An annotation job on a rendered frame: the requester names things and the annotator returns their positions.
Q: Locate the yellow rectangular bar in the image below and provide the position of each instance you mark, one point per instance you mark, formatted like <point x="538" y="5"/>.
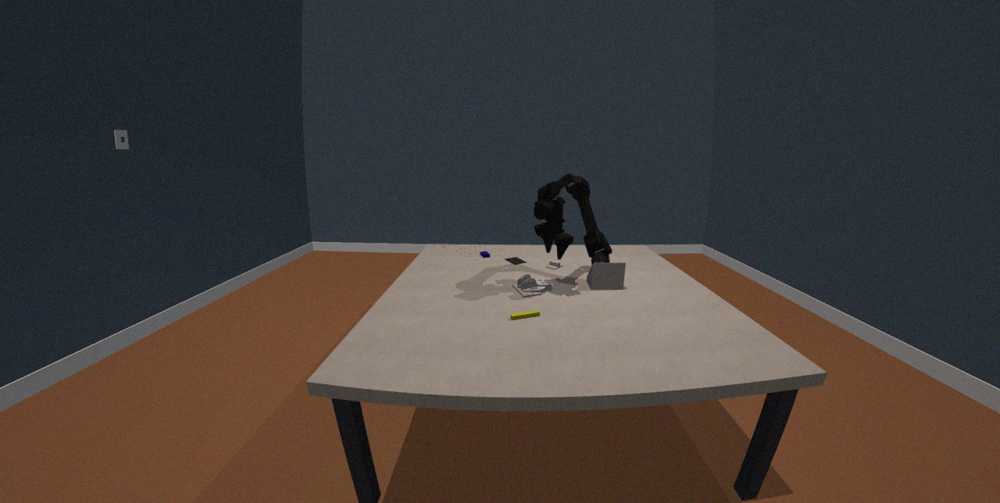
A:
<point x="525" y="315"/>

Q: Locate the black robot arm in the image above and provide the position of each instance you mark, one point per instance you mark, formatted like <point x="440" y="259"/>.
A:
<point x="545" y="208"/>

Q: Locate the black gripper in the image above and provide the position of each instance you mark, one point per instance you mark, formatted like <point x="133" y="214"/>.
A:
<point x="562" y="241"/>

